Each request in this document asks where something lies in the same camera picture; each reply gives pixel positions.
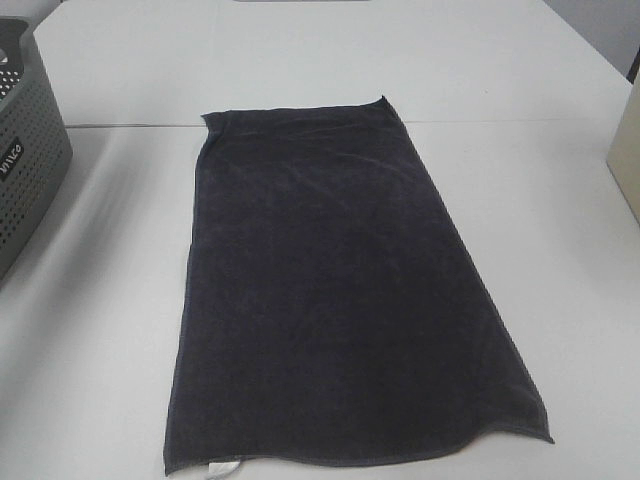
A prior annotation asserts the dark grey towel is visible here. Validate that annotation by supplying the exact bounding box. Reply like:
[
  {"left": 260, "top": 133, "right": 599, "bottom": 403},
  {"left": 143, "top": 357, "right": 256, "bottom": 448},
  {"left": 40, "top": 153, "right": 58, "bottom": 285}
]
[{"left": 164, "top": 99, "right": 551, "bottom": 473}]

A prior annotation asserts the grey perforated laundry basket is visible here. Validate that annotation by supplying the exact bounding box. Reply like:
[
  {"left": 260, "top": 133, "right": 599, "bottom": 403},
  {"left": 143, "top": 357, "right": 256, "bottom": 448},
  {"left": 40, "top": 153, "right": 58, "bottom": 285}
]
[{"left": 1, "top": 16, "right": 73, "bottom": 277}]

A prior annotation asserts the beige box at right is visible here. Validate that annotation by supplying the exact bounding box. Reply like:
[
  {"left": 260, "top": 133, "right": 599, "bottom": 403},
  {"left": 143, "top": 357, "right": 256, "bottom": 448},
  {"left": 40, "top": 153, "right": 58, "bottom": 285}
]
[{"left": 606, "top": 77, "right": 640, "bottom": 222}]

